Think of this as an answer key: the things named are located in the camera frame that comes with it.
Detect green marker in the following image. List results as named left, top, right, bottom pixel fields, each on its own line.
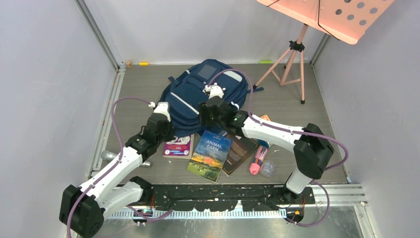
left=259, top=60, right=273, bottom=64

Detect Animal Farm book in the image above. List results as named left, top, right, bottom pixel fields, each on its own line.
left=187, top=130, right=233, bottom=182

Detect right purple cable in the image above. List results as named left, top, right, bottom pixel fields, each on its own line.
left=205, top=68, right=349, bottom=228

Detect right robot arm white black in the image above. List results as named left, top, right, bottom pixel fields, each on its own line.
left=199, top=97, right=334, bottom=204

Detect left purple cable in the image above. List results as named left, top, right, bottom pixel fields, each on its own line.
left=66, top=96, right=174, bottom=238

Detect small orange booklet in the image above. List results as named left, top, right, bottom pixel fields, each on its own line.
left=261, top=114, right=270, bottom=121

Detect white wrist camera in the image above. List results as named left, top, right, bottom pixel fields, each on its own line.
left=203, top=83, right=226, bottom=99
left=148, top=102, right=171, bottom=122

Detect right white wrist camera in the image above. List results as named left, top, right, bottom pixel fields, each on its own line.
left=203, top=83, right=226, bottom=99

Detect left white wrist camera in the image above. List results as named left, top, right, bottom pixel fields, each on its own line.
left=148, top=102, right=171, bottom=122

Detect clear bag of clips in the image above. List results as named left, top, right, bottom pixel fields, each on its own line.
left=259, top=161, right=275, bottom=178

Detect small wooden block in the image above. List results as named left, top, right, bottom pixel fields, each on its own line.
left=125, top=60, right=133, bottom=68

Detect purple paperback book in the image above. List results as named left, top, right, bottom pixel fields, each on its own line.
left=162, top=134, right=194, bottom=159

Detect silver metal bottle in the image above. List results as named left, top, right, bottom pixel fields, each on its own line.
left=100, top=150, right=152, bottom=168

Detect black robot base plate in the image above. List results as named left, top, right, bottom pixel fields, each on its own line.
left=134, top=184, right=315, bottom=212

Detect pink music stand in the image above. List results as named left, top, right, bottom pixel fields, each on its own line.
left=252, top=0, right=396, bottom=105

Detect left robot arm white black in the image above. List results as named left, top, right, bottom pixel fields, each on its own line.
left=59, top=111, right=174, bottom=238

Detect navy blue backpack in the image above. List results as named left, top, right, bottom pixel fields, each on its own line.
left=159, top=59, right=251, bottom=137

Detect dark brown hardcover book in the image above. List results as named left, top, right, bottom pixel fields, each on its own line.
left=222, top=132, right=259, bottom=177

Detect purple cable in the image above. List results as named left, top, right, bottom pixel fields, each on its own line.
left=205, top=68, right=349, bottom=228
left=66, top=96, right=174, bottom=238

